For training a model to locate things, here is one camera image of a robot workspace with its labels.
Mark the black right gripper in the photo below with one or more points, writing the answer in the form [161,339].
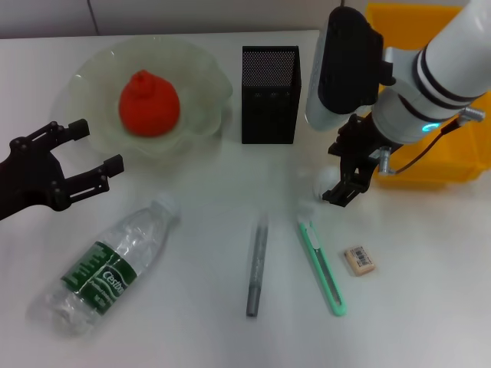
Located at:
[358,143]

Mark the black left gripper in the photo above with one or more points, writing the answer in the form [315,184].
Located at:
[30,180]

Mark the white paper ball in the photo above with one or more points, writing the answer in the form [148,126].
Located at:
[326,182]

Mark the beige eraser with barcode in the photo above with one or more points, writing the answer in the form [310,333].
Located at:
[360,261]

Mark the green utility knife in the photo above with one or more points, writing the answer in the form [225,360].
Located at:
[320,260]

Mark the orange fruit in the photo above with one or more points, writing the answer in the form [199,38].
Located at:
[149,103]

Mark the clear green-label water bottle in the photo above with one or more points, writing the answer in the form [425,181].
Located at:
[99,276]

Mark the grey marker pen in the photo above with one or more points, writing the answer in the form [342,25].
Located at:
[256,268]

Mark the black mesh pen holder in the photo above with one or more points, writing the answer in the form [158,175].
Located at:
[268,115]

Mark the clear wavy glass fruit plate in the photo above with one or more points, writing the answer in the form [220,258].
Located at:
[199,84]

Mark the yellow plastic bin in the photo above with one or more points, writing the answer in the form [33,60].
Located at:
[472,153]

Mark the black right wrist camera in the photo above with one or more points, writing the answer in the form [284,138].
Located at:
[345,61]

